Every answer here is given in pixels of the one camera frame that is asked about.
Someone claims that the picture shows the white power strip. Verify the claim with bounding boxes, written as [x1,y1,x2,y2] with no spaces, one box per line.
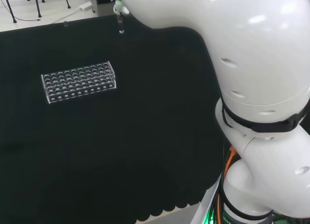
[79,2,94,12]

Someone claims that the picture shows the white cable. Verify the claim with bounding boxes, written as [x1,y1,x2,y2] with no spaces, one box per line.
[50,7,82,24]

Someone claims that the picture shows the orange cable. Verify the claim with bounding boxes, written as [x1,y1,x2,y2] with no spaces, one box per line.
[217,146,241,224]

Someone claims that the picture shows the clear glass test tube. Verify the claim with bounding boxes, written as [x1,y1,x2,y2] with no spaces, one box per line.
[117,13,125,34]

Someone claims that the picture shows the clear plastic test tube rack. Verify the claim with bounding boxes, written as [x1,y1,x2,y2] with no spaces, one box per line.
[41,61,117,105]

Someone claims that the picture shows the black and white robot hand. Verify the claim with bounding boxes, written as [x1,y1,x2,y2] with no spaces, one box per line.
[113,0,130,16]

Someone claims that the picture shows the black bench cloth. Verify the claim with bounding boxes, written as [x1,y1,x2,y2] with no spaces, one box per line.
[0,14,227,224]

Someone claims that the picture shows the black tripod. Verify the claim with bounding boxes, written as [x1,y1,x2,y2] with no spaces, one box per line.
[0,0,18,24]
[23,0,73,18]

